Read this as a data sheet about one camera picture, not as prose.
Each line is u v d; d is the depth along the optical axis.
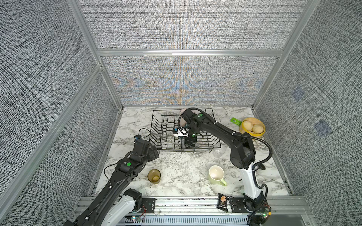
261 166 0.86
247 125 1.00
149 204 0.73
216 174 0.82
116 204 0.57
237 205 0.73
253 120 1.05
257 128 0.99
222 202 0.73
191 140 0.78
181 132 0.78
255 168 0.57
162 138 0.99
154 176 0.83
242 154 0.54
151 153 0.70
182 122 0.78
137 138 0.69
